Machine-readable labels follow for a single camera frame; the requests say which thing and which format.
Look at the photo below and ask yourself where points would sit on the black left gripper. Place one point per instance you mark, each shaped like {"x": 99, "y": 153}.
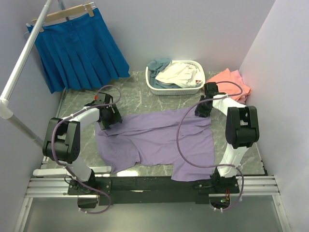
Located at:
{"x": 111, "y": 121}

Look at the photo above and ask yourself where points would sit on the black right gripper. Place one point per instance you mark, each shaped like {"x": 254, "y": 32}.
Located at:
{"x": 201, "y": 110}

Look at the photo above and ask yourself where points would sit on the purple t shirt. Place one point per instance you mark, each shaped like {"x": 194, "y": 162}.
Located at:
{"x": 169, "y": 137}

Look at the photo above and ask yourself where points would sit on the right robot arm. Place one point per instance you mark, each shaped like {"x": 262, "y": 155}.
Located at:
{"x": 241, "y": 130}

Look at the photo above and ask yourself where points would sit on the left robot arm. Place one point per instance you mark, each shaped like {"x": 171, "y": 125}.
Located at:
{"x": 65, "y": 140}

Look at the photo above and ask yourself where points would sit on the white plastic laundry basket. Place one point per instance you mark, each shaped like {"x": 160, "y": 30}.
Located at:
{"x": 175, "y": 91}

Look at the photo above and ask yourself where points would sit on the folded pink t shirt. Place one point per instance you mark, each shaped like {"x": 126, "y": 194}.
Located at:
{"x": 246, "y": 91}

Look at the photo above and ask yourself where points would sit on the white t shirt in basket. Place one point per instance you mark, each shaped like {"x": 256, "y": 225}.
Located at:
{"x": 181, "y": 75}

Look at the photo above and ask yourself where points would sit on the grey blue t shirt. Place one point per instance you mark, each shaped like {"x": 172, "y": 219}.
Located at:
{"x": 155, "y": 67}

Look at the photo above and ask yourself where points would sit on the blue pleated skirt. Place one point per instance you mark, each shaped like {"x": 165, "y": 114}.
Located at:
{"x": 80, "y": 54}

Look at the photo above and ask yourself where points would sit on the wooden clothes hanger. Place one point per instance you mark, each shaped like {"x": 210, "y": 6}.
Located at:
{"x": 70, "y": 12}

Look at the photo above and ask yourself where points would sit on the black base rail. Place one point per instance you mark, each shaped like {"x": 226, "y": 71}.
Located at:
{"x": 141, "y": 189}

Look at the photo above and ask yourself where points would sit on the aluminium frame rail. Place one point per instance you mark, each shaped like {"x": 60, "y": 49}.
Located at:
{"x": 57, "y": 188}

